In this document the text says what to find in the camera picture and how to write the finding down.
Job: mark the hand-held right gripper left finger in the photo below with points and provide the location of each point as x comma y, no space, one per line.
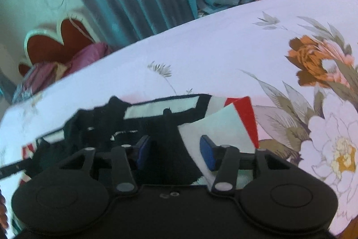
143,153

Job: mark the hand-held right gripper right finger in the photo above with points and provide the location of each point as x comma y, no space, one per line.
208,155

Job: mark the striped knit sweater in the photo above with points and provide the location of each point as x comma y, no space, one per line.
167,115

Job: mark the floral pink bed sheet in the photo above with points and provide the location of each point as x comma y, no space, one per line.
212,59

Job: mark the pink satin pillow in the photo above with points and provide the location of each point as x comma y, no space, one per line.
89,55

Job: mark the patterned quilt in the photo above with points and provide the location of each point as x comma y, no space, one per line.
42,79

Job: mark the red heart-shaped headboard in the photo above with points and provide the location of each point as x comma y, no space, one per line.
44,45

